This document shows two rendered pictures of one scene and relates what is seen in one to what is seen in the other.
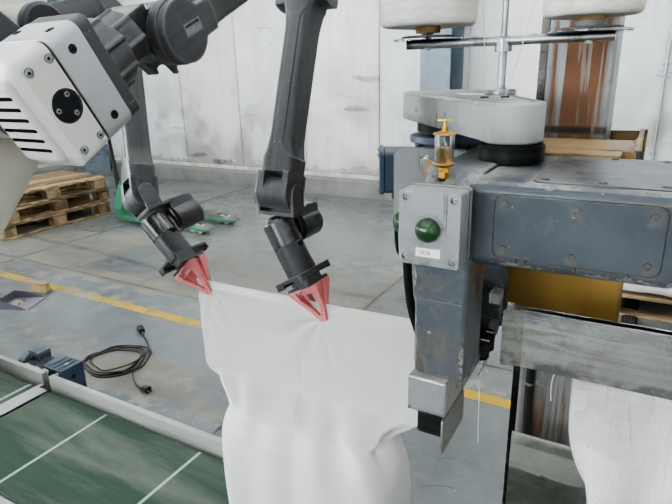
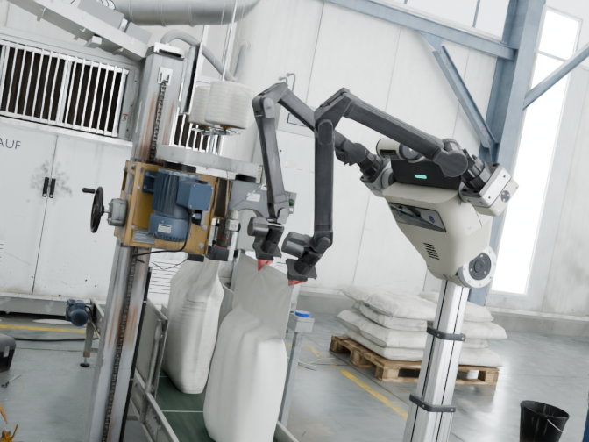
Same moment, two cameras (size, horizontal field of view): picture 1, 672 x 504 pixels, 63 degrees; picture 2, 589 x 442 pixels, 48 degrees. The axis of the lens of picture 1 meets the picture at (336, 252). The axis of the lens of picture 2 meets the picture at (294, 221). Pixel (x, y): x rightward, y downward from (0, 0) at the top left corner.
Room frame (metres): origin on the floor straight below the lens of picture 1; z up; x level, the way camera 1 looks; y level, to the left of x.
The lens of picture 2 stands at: (2.85, 1.48, 1.36)
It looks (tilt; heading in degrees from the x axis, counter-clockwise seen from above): 3 degrees down; 215
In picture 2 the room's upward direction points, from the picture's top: 10 degrees clockwise
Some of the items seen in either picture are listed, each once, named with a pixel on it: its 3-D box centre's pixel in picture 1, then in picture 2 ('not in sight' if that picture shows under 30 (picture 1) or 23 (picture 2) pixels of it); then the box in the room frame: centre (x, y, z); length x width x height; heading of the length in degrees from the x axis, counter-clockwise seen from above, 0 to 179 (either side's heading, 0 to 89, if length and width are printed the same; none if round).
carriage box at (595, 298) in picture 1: (560, 218); (164, 206); (1.02, -0.43, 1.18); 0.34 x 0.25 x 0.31; 150
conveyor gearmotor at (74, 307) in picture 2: not in sight; (80, 311); (0.25, -1.80, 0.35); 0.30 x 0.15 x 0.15; 60
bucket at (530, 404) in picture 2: not in sight; (540, 428); (-1.49, 0.60, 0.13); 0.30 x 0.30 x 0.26
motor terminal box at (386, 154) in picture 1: (395, 174); (194, 198); (1.17, -0.13, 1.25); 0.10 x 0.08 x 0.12; 175
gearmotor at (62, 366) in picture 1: (45, 370); not in sight; (1.97, 1.18, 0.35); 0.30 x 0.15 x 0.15; 60
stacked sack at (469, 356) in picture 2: not in sight; (460, 353); (-2.60, -0.37, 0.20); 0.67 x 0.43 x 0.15; 150
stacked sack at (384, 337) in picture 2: not in sight; (404, 336); (-2.06, -0.67, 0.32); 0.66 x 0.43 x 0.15; 152
